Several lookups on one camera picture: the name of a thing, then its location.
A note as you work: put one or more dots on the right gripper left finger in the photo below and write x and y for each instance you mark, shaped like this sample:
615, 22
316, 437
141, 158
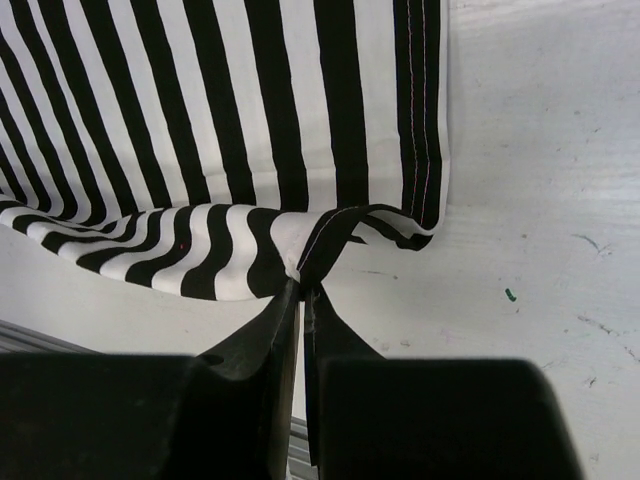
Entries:
223, 414

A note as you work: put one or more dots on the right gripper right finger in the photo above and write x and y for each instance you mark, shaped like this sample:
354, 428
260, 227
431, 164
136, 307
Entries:
372, 417

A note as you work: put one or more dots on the black white striped tank top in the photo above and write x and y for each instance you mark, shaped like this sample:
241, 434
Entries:
219, 149

